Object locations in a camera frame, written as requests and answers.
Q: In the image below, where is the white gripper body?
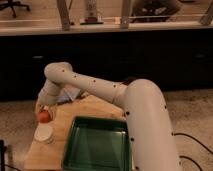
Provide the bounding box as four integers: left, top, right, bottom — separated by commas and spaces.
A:
35, 100, 56, 119

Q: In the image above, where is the black cable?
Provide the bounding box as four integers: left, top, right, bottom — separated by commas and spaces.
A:
173, 132, 213, 171

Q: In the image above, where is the wooden shelf frame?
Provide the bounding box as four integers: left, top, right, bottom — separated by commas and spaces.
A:
0, 0, 213, 37

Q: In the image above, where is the green plastic tray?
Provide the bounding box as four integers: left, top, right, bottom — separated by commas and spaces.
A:
61, 116, 132, 171

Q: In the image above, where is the light blue cloth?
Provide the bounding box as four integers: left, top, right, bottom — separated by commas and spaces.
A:
57, 88, 80, 103

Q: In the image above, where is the white paper cup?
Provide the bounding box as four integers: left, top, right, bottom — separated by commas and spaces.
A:
34, 124, 53, 143

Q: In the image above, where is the wooden table board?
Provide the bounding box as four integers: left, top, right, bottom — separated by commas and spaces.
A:
24, 95, 125, 171

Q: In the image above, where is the black office chair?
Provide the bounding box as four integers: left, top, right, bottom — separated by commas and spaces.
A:
0, 0, 30, 18

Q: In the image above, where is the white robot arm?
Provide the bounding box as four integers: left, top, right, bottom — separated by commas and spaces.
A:
35, 62, 182, 171

